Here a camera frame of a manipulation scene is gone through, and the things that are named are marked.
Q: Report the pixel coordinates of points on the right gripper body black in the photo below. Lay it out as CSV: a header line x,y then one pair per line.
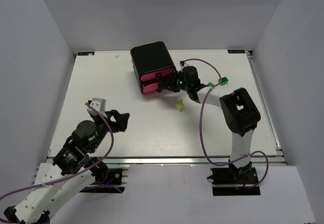
x,y
171,82

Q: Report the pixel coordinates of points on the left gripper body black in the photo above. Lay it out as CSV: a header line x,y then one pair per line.
x,y
113,121

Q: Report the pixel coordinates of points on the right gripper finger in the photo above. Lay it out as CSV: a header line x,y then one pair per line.
x,y
172,79
170,85

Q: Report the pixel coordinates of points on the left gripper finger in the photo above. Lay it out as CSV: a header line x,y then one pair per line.
x,y
114,117
122,122

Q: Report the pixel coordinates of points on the yellow-green lego brick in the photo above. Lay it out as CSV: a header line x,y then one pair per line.
x,y
179,105

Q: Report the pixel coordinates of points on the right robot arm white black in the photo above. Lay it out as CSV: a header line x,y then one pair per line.
x,y
240,113

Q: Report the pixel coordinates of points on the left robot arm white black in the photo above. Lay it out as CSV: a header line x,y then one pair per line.
x,y
72,170

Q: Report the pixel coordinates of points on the pink bottom drawer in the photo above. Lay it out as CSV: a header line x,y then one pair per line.
x,y
150,88

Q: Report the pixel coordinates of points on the pink top drawer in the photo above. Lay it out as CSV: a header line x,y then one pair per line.
x,y
156,74

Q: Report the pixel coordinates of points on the black drawer cabinet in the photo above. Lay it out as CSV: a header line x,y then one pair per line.
x,y
150,57

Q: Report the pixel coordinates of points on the green square lego brick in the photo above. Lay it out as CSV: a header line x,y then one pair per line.
x,y
223,80

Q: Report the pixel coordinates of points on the right blue corner label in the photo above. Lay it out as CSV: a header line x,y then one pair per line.
x,y
236,51

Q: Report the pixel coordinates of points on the blue corner label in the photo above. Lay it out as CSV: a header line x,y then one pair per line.
x,y
236,51
85,53

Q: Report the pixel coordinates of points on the left blue corner label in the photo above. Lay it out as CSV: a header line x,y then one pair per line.
x,y
85,53

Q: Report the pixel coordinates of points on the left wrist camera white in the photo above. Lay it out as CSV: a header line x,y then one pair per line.
x,y
97,106

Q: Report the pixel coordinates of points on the aluminium front rail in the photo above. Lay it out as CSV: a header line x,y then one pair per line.
x,y
273,160

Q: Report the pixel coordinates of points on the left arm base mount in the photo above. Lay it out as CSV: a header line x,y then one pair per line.
x,y
112,181

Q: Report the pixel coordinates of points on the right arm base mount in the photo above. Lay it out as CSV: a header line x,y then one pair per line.
x,y
225,183

